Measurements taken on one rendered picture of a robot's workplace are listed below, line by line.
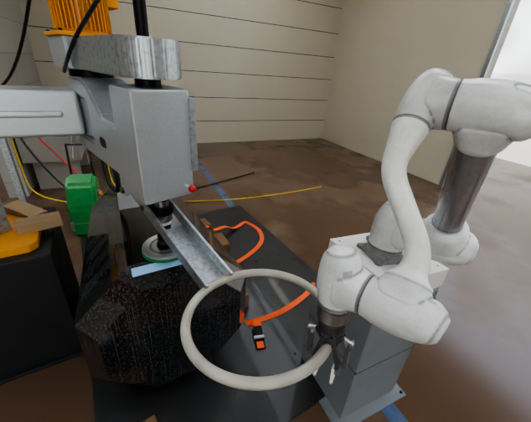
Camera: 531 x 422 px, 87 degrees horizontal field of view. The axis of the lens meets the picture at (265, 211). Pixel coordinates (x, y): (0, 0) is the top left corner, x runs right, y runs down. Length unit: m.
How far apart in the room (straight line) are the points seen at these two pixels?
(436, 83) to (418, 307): 0.57
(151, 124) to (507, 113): 1.02
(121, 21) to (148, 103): 5.44
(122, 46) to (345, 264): 0.91
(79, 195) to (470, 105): 3.10
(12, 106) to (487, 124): 1.80
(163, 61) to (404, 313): 0.98
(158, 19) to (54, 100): 4.97
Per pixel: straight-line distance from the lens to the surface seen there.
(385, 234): 1.33
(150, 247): 1.43
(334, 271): 0.69
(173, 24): 6.60
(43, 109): 1.76
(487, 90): 0.89
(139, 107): 1.08
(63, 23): 1.73
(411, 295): 0.67
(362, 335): 1.43
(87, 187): 3.26
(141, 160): 1.12
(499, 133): 0.90
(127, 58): 1.09
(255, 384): 0.80
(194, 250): 1.21
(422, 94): 0.91
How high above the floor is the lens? 1.66
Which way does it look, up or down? 27 degrees down
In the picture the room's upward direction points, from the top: 4 degrees clockwise
